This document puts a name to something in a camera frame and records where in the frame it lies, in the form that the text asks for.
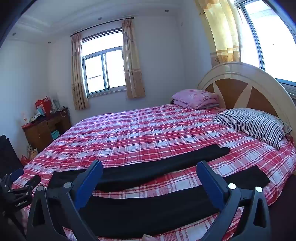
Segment large window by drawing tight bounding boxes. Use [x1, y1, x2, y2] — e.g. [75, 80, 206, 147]
[233, 0, 296, 93]

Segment black pants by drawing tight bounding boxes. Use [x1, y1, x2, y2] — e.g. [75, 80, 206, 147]
[47, 144, 270, 239]

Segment cream and wooden headboard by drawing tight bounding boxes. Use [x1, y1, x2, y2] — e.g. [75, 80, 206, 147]
[196, 62, 296, 139]

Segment bed with red plaid sheet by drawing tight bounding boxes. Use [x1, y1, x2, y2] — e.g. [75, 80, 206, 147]
[11, 103, 296, 241]

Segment dark curtain rod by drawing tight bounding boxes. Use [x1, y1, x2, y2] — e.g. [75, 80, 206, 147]
[70, 17, 135, 37]

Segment white bag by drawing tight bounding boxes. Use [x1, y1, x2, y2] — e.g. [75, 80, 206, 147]
[50, 97, 60, 112]

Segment striped pillow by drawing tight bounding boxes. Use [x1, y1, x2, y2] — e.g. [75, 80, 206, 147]
[213, 108, 292, 151]

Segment small sliding window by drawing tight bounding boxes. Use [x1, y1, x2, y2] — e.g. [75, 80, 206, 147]
[81, 29, 127, 95]

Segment floral bag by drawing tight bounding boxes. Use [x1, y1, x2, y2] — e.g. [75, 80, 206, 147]
[26, 145, 38, 160]

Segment pink folded blanket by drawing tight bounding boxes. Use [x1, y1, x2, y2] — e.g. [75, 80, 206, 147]
[172, 89, 226, 110]

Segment wooden desk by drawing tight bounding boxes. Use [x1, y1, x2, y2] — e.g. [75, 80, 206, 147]
[21, 108, 72, 152]

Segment beige patterned curtain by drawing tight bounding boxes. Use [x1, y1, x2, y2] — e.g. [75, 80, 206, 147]
[70, 32, 89, 110]
[122, 19, 146, 99]

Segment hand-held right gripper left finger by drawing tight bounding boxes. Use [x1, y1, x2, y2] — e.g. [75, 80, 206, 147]
[26, 160, 103, 241]

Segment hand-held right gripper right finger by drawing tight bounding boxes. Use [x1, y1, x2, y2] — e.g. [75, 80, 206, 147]
[196, 160, 272, 241]

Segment red paper bag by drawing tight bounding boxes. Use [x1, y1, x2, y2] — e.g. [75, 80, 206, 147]
[35, 97, 52, 116]

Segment yellow patterned curtain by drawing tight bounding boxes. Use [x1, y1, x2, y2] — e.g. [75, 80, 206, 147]
[194, 0, 242, 69]

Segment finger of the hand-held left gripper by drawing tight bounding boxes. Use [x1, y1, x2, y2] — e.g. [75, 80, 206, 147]
[8, 175, 41, 195]
[0, 167, 25, 186]

